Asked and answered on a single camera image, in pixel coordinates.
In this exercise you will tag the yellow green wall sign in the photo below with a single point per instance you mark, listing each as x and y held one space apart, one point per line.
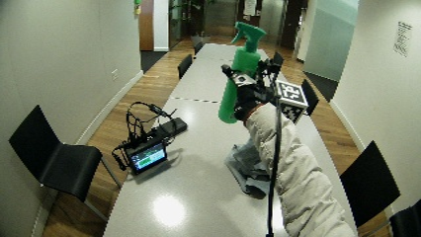
137 6

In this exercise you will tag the green spray bottle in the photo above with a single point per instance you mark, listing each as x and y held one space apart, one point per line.
244 59

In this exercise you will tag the white marker cube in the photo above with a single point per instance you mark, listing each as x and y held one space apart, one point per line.
292 94

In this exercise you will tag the white wall outlet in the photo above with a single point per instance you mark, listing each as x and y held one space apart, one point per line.
115 74

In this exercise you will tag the grey cloth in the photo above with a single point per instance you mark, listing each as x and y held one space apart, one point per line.
245 164

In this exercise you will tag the white hanging paper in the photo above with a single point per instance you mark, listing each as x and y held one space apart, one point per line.
249 6

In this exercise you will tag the brown wooden door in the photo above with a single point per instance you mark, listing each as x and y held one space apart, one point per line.
147 24

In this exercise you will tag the black power box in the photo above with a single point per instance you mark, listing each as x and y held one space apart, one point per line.
172 126

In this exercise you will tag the white wall notice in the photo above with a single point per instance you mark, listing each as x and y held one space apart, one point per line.
403 38

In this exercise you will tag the small black monitor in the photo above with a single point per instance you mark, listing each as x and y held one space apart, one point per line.
148 158

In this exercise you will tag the black chair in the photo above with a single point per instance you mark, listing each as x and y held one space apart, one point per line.
371 184
197 44
56 158
184 65
408 220
311 95

